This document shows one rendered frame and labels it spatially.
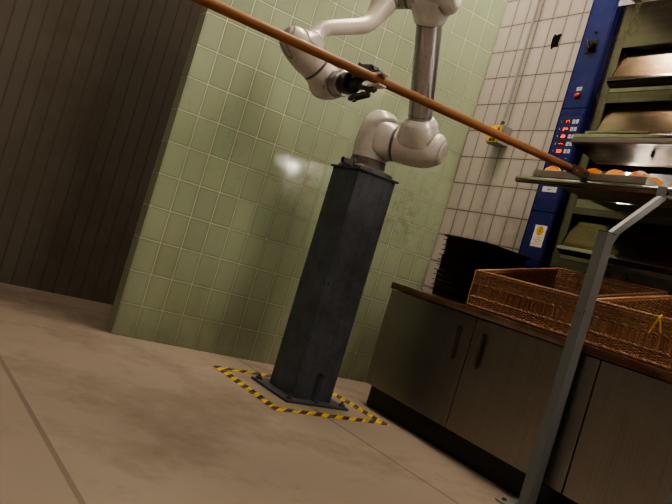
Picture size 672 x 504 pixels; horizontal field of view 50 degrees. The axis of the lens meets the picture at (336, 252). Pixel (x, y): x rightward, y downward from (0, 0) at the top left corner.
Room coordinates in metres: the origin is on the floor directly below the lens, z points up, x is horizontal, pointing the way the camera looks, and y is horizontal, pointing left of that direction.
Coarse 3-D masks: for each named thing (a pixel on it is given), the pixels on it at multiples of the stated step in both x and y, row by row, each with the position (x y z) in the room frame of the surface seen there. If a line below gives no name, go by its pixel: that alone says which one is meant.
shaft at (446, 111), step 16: (192, 0) 1.95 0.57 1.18; (208, 0) 1.96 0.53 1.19; (240, 16) 2.01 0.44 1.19; (272, 32) 2.07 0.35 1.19; (304, 48) 2.13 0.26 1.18; (320, 48) 2.15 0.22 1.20; (336, 64) 2.19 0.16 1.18; (352, 64) 2.21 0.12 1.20; (368, 80) 2.26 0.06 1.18; (384, 80) 2.27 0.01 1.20; (416, 96) 2.34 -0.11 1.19; (448, 112) 2.41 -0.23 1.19; (480, 128) 2.49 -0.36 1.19; (512, 144) 2.58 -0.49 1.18; (528, 144) 2.61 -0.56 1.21; (544, 160) 2.67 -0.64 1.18; (560, 160) 2.70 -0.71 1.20
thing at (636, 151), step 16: (576, 144) 3.18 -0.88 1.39; (592, 144) 3.10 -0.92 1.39; (608, 144) 3.02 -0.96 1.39; (624, 144) 2.95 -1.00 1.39; (640, 144) 2.88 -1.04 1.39; (656, 144) 2.81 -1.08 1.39; (592, 160) 3.26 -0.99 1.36; (608, 160) 3.18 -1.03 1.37; (624, 160) 3.10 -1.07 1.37; (640, 160) 3.02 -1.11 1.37; (656, 160) 2.95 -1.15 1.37
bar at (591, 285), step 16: (528, 176) 3.03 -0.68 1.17; (640, 192) 2.55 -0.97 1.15; (656, 192) 2.48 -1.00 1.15; (640, 208) 2.44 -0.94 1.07; (624, 224) 2.39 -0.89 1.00; (608, 240) 2.35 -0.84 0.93; (592, 256) 2.37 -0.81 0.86; (608, 256) 2.36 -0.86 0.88; (592, 272) 2.35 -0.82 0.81; (592, 288) 2.34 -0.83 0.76; (592, 304) 2.35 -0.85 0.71; (576, 320) 2.36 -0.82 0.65; (576, 336) 2.34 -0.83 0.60; (576, 352) 2.35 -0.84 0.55; (560, 368) 2.36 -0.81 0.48; (560, 384) 2.35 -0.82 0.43; (560, 400) 2.34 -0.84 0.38; (544, 416) 2.37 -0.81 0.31; (560, 416) 2.36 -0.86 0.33; (544, 432) 2.35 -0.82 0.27; (544, 448) 2.34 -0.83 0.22; (544, 464) 2.35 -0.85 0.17; (528, 480) 2.36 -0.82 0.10; (528, 496) 2.34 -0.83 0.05
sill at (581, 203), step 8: (584, 200) 3.23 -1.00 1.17; (592, 200) 3.19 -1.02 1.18; (592, 208) 3.18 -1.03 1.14; (600, 208) 3.14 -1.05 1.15; (608, 208) 3.11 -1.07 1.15; (616, 208) 3.07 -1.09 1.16; (624, 208) 3.04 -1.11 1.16; (632, 208) 3.00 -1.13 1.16; (656, 208) 2.91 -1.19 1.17; (664, 208) 2.88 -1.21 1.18; (656, 216) 2.90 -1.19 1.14; (664, 216) 2.87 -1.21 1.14
